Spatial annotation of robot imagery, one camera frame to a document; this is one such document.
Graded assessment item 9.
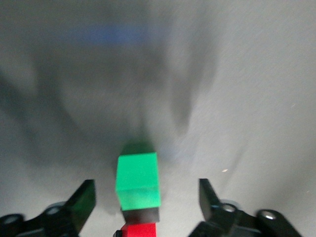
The red cube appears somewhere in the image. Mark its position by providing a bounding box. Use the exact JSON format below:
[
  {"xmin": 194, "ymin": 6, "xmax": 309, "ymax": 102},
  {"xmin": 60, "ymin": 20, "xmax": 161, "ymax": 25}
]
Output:
[{"xmin": 120, "ymin": 222, "xmax": 158, "ymax": 237}]

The black cube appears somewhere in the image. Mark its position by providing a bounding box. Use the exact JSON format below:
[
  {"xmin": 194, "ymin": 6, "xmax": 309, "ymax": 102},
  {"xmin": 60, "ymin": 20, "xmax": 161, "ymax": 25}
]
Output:
[{"xmin": 120, "ymin": 208, "xmax": 160, "ymax": 225}]

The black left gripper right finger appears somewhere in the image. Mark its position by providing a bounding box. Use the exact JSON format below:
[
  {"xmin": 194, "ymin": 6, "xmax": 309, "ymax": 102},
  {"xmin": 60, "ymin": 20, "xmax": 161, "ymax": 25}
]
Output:
[{"xmin": 190, "ymin": 178, "xmax": 302, "ymax": 237}]

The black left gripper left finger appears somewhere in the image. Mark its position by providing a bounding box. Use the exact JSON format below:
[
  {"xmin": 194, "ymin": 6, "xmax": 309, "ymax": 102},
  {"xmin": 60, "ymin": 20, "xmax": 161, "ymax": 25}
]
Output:
[{"xmin": 0, "ymin": 179, "xmax": 97, "ymax": 237}]

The green cube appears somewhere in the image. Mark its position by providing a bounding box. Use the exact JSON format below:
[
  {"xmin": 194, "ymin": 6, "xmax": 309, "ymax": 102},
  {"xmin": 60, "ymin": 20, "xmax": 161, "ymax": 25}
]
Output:
[{"xmin": 115, "ymin": 143, "xmax": 161, "ymax": 212}]

